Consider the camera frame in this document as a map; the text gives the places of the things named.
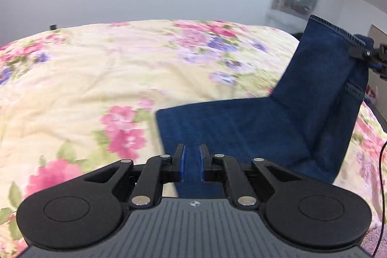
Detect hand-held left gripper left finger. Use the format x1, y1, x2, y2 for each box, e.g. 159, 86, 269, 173
82, 144, 186, 208

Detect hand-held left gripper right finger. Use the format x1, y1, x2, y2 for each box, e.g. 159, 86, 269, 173
199, 143, 305, 207

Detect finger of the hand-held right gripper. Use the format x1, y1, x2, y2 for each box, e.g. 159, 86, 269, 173
348, 42, 387, 79

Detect blue denim pants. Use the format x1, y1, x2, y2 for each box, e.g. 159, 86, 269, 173
155, 14, 376, 200

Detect floral bed blanket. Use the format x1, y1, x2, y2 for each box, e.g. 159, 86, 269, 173
0, 19, 387, 254

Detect purple fuzzy blanket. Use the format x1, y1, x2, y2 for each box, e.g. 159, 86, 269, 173
360, 214, 387, 258

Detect black cable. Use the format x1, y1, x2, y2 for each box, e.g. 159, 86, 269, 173
373, 140, 387, 257

